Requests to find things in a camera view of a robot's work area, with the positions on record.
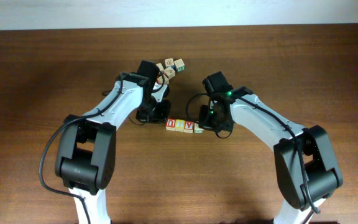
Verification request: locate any center picture wooden block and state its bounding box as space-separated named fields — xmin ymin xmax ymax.
xmin=163 ymin=67 xmax=176 ymax=80

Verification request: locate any yellow letter wooden block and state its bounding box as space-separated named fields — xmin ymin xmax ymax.
xmin=175 ymin=119 xmax=185 ymax=132

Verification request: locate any teal sided picture block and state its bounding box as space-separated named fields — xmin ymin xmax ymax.
xmin=183 ymin=121 xmax=195 ymax=133

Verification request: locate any red edged picture block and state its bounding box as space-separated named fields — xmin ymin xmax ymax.
xmin=156 ymin=75 xmax=169 ymax=85

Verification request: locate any upper left picture block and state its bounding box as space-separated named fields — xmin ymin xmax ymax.
xmin=156 ymin=63 xmax=164 ymax=72

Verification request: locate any red letter U block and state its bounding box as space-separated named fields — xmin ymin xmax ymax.
xmin=165 ymin=118 xmax=176 ymax=131

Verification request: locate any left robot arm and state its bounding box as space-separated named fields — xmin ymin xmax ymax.
xmin=54 ymin=70 xmax=168 ymax=223

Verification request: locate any top right green sided block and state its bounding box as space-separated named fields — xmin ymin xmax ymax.
xmin=174 ymin=58 xmax=185 ymax=72

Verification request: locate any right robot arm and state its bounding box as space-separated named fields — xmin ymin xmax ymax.
xmin=198 ymin=86 xmax=343 ymax=223

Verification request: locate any top blue sided block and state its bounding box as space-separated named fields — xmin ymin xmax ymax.
xmin=164 ymin=58 xmax=175 ymax=69

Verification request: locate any green letter N block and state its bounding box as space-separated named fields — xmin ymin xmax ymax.
xmin=193 ymin=123 xmax=204 ymax=134

